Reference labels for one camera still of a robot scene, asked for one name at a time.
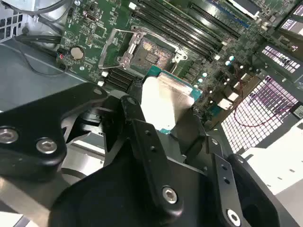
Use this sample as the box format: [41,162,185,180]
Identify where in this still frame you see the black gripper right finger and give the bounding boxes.
[172,108,248,227]

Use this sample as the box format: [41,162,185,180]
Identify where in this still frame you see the metal socket cover frame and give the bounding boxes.
[98,27,134,71]

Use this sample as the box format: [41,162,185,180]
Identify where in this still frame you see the silver CPU with green edge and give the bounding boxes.
[139,65,205,136]

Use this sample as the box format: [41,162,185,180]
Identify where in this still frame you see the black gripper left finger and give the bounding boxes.
[0,81,184,222]

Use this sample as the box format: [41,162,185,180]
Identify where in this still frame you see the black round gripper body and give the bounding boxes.
[49,152,293,227]

